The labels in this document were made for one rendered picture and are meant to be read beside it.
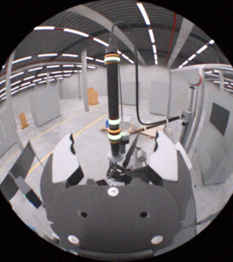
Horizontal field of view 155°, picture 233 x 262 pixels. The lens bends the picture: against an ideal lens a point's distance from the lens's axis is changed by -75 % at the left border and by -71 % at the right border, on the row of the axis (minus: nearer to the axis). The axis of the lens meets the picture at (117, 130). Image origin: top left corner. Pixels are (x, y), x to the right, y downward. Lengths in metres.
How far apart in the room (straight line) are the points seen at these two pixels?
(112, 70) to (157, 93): 5.45
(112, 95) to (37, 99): 6.10
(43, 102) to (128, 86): 6.22
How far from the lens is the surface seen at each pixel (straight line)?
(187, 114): 0.75
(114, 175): 0.59
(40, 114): 6.37
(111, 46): 0.30
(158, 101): 5.72
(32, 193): 0.82
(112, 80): 0.27
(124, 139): 0.34
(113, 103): 0.27
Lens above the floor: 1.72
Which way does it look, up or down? 28 degrees down
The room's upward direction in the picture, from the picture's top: 1 degrees counter-clockwise
